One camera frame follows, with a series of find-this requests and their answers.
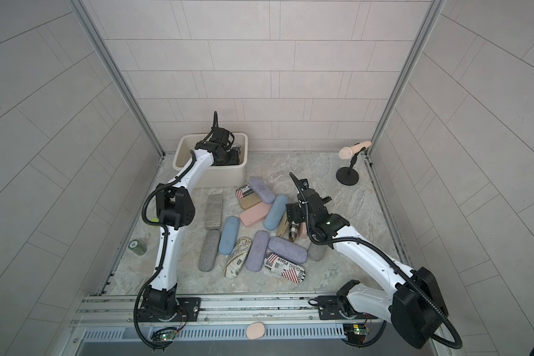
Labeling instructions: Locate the plaid brown case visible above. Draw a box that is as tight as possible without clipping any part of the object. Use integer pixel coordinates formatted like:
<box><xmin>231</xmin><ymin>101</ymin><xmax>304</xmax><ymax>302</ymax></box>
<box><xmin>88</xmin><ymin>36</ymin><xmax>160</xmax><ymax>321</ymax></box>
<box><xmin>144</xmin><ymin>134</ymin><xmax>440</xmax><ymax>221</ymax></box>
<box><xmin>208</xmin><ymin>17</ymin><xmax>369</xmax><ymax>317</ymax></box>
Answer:
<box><xmin>289</xmin><ymin>222</ymin><xmax>300</xmax><ymax>242</ymax></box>

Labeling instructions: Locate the cream patterned glasses case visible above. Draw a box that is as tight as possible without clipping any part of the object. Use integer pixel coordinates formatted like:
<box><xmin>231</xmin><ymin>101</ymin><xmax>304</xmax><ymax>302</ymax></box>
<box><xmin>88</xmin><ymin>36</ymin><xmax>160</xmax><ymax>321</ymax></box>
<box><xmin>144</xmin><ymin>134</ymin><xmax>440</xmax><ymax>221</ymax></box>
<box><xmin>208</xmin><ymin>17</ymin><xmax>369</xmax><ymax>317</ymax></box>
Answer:
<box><xmin>224</xmin><ymin>237</ymin><xmax>252</xmax><ymax>279</ymax></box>

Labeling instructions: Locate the flag print case upper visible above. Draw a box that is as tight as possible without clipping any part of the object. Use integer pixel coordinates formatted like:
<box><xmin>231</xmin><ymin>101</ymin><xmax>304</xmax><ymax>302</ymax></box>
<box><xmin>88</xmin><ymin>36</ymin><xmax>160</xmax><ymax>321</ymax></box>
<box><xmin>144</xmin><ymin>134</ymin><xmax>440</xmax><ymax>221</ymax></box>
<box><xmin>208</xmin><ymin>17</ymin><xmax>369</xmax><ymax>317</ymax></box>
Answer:
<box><xmin>235</xmin><ymin>184</ymin><xmax>254</xmax><ymax>200</ymax></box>

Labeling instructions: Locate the grey rectangular fabric case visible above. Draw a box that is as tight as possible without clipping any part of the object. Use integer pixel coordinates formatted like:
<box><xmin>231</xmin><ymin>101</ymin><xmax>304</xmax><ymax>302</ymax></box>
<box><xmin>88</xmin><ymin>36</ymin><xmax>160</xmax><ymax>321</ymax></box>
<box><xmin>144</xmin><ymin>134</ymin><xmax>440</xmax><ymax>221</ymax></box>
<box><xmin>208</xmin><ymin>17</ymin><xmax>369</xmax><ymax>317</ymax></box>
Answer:
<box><xmin>204</xmin><ymin>194</ymin><xmax>223</xmax><ymax>230</ymax></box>

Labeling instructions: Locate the light blue case middle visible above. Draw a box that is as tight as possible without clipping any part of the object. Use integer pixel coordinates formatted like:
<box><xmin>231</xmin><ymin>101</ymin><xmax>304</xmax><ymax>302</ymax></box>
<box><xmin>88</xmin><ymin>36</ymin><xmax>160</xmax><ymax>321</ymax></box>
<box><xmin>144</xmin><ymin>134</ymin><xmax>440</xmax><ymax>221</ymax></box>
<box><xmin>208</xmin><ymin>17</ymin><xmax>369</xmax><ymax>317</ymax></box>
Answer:
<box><xmin>263</xmin><ymin>194</ymin><xmax>289</xmax><ymax>231</ymax></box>

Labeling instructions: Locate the pink microphone on black stand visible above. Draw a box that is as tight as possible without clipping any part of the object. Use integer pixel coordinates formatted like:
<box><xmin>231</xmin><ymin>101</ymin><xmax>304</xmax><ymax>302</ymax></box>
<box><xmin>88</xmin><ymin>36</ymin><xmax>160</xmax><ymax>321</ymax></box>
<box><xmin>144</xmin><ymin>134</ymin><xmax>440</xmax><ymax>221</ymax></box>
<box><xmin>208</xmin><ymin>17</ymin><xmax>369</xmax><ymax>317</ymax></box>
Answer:
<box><xmin>336</xmin><ymin>141</ymin><xmax>372</xmax><ymax>186</ymax></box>

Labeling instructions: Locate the purple case lower right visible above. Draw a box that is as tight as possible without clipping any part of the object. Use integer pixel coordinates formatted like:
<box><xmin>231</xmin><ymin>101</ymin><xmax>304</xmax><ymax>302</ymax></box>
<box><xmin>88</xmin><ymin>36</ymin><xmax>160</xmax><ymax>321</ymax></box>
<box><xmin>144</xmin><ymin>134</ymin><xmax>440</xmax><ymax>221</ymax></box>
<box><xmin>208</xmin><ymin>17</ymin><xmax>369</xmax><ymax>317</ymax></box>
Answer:
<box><xmin>268</xmin><ymin>237</ymin><xmax>308</xmax><ymax>265</ymax></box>

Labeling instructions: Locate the blue oval case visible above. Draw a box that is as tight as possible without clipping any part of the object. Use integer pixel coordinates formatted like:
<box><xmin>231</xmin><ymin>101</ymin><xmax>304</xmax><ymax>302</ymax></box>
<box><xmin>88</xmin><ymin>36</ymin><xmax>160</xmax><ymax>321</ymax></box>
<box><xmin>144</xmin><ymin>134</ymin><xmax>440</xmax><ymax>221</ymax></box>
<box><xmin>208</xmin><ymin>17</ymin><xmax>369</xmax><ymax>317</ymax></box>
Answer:
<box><xmin>218</xmin><ymin>216</ymin><xmax>240</xmax><ymax>256</ymax></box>

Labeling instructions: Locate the pink case middle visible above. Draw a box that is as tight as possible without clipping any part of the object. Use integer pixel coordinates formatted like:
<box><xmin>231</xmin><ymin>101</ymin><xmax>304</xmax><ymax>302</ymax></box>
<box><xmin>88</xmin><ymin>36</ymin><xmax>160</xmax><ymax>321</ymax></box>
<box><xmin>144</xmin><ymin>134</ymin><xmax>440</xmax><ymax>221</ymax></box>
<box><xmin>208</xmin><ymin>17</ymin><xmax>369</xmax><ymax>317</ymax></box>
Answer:
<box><xmin>240</xmin><ymin>202</ymin><xmax>271</xmax><ymax>227</ymax></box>

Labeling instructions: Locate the dark grey oval case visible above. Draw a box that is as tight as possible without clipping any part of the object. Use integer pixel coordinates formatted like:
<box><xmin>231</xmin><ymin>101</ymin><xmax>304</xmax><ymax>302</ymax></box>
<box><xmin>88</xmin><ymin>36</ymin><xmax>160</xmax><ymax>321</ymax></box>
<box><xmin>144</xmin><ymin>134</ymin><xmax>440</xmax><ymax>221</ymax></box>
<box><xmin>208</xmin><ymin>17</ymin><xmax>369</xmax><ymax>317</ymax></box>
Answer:
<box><xmin>198</xmin><ymin>229</ymin><xmax>221</xmax><ymax>272</ymax></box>

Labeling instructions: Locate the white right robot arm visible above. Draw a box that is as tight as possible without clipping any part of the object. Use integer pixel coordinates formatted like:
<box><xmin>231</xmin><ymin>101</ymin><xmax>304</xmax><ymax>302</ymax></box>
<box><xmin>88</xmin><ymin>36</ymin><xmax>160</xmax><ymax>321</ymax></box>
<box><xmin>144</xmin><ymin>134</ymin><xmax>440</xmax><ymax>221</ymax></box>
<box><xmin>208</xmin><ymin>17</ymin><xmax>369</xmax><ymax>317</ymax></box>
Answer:
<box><xmin>292</xmin><ymin>179</ymin><xmax>463</xmax><ymax>349</ymax></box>

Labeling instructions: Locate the left circuit board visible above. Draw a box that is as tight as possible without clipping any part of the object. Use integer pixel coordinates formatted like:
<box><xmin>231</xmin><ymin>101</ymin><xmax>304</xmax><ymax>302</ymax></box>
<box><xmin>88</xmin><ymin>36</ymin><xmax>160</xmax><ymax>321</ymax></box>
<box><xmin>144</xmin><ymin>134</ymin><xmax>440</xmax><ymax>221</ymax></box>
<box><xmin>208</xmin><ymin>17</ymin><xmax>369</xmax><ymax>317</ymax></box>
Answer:
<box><xmin>151</xmin><ymin>327</ymin><xmax>178</xmax><ymax>343</ymax></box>

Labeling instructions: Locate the purple case upper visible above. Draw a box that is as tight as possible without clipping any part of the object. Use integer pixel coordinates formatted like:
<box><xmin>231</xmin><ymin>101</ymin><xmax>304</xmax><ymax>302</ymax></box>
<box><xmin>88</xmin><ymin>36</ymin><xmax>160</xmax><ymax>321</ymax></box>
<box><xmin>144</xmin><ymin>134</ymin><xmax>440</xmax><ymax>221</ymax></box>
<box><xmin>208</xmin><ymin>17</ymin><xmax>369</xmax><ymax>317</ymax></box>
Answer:
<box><xmin>248</xmin><ymin>177</ymin><xmax>276</xmax><ymax>204</ymax></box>

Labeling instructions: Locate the flag newspaper case front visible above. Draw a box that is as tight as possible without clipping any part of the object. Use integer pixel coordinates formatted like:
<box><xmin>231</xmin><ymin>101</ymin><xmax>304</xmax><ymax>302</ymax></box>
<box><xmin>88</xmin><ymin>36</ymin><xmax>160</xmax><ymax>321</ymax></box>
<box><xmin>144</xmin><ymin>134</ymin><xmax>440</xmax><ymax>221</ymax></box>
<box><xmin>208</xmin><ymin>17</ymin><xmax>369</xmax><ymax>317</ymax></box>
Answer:
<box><xmin>264</xmin><ymin>252</ymin><xmax>306</xmax><ymax>284</ymax></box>

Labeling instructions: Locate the pink oval pad on rail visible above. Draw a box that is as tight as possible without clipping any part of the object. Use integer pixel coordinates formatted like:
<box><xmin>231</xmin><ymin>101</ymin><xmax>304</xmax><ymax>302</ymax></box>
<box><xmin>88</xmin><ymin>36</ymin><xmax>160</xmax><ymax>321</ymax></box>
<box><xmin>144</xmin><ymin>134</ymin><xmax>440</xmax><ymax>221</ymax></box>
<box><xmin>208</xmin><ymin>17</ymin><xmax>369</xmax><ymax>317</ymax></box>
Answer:
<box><xmin>246</xmin><ymin>322</ymin><xmax>266</xmax><ymax>341</ymax></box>

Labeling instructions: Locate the grey oval case right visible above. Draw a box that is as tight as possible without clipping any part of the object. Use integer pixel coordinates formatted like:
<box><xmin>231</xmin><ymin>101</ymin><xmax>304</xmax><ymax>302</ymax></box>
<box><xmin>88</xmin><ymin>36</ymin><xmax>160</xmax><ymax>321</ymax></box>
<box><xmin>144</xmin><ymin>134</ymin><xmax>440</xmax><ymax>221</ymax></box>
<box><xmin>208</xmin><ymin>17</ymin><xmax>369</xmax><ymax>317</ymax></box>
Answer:
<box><xmin>307</xmin><ymin>243</ymin><xmax>328</xmax><ymax>262</ymax></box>

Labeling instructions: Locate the cream plastic storage box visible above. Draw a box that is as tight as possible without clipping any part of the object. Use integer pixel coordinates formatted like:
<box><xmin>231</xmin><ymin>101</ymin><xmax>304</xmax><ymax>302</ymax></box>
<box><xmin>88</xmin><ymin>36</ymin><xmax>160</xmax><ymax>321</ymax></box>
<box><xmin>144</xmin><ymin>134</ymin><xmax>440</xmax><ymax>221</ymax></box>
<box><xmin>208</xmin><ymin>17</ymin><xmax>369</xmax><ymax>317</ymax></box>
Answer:
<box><xmin>173</xmin><ymin>133</ymin><xmax>249</xmax><ymax>188</ymax></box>

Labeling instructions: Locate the tan case upper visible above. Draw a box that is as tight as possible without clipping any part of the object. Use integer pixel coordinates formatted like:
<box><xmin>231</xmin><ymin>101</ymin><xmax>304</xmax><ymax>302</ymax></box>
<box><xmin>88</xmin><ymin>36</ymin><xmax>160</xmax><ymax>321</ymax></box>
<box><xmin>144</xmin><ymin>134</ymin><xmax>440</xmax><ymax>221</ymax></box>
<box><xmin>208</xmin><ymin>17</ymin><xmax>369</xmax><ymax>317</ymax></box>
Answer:
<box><xmin>239</xmin><ymin>193</ymin><xmax>262</xmax><ymax>210</ymax></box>

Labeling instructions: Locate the pink slim case right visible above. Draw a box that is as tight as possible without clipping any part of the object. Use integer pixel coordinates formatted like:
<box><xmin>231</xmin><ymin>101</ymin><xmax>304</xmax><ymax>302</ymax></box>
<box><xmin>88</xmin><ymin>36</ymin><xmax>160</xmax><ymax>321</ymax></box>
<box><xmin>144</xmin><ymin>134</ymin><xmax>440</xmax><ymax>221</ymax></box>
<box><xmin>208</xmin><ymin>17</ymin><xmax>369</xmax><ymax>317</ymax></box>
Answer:
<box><xmin>298</xmin><ymin>222</ymin><xmax>308</xmax><ymax>239</ymax></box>

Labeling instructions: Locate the lilac case lower middle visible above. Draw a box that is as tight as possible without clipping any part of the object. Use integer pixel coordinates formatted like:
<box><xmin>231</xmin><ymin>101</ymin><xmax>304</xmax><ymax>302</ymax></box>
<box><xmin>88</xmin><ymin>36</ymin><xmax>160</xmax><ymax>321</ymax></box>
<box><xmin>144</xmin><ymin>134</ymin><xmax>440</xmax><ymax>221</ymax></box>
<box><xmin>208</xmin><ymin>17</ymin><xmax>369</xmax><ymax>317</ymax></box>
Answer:
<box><xmin>246</xmin><ymin>231</ymin><xmax>270</xmax><ymax>272</ymax></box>

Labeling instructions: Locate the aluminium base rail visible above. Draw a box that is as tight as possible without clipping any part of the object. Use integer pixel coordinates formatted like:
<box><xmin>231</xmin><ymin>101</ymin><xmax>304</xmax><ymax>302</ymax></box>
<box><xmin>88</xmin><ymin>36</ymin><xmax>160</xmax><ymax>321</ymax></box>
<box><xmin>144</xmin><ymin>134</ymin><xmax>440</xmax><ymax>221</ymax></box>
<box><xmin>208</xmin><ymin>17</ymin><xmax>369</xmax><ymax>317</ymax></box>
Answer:
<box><xmin>70</xmin><ymin>287</ymin><xmax>393</xmax><ymax>327</ymax></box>

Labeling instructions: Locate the circuit board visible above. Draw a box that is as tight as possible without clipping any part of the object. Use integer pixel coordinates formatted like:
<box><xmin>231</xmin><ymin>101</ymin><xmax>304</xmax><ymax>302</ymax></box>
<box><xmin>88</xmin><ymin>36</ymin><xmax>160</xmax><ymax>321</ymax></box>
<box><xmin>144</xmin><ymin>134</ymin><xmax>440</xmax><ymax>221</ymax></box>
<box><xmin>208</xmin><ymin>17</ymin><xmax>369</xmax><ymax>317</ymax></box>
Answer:
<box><xmin>151</xmin><ymin>327</ymin><xmax>178</xmax><ymax>343</ymax></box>
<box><xmin>343</xmin><ymin>323</ymin><xmax>371</xmax><ymax>345</ymax></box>

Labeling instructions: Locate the purple case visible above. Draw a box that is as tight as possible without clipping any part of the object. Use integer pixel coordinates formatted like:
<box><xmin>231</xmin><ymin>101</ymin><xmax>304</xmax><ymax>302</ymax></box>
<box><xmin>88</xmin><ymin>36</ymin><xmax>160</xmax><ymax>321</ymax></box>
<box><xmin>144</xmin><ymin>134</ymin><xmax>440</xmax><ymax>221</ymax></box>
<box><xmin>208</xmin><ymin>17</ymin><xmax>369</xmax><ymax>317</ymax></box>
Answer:
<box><xmin>248</xmin><ymin>177</ymin><xmax>276</xmax><ymax>204</ymax></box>
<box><xmin>268</xmin><ymin>237</ymin><xmax>308</xmax><ymax>265</ymax></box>

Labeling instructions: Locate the right circuit board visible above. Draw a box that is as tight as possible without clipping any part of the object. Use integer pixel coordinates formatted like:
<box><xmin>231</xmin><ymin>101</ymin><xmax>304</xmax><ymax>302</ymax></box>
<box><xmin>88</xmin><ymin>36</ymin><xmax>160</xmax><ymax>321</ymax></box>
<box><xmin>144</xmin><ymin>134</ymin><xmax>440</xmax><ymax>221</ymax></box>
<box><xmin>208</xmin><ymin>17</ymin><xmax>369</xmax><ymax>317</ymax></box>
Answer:
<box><xmin>343</xmin><ymin>323</ymin><xmax>371</xmax><ymax>345</ymax></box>

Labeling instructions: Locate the newspaper print case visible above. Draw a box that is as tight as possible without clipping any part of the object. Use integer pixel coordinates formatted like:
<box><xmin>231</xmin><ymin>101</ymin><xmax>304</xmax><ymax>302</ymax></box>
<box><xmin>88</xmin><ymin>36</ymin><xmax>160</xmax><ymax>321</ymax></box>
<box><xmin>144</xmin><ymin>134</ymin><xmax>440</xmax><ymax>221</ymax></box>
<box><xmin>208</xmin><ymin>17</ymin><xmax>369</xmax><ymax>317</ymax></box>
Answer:
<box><xmin>231</xmin><ymin>145</ymin><xmax>241</xmax><ymax>166</ymax></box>

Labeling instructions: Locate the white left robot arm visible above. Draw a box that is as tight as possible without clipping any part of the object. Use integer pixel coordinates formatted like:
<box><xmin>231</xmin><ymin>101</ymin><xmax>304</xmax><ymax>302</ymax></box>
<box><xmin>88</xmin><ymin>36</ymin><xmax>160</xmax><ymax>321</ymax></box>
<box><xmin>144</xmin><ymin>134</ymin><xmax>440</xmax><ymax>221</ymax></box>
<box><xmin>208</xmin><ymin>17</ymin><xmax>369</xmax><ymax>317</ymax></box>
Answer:
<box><xmin>133</xmin><ymin>127</ymin><xmax>240</xmax><ymax>321</ymax></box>

